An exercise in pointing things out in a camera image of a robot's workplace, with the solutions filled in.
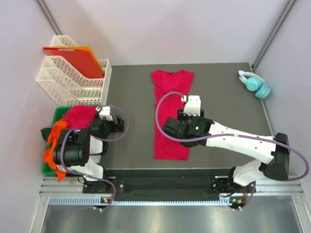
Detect teal white headphones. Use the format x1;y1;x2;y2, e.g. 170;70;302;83
238;70;271;100

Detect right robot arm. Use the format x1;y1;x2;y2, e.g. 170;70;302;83
162;114;290;192

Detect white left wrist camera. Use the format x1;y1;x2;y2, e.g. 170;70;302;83
96;106;113;121

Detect green plastic bin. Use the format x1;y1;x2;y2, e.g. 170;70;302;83
41;106;100;176

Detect red t-shirt in bin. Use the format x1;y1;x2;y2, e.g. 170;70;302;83
63;105;97;129

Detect red t-shirt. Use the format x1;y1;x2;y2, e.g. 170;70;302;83
151;70;194;161
63;105;97;129

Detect dark green cloth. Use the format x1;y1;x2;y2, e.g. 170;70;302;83
40;128;52;142

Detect orange t-shirt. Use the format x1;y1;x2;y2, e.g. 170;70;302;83
43;119;69;182

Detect white perforated file rack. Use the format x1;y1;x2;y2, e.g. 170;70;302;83
35;35;112;107

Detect red orange folder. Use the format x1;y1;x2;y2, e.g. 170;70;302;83
43;46;104;79

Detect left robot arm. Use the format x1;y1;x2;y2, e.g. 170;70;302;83
52;115;124;193

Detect slotted cable duct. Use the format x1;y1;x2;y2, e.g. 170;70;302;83
49;196;242;206

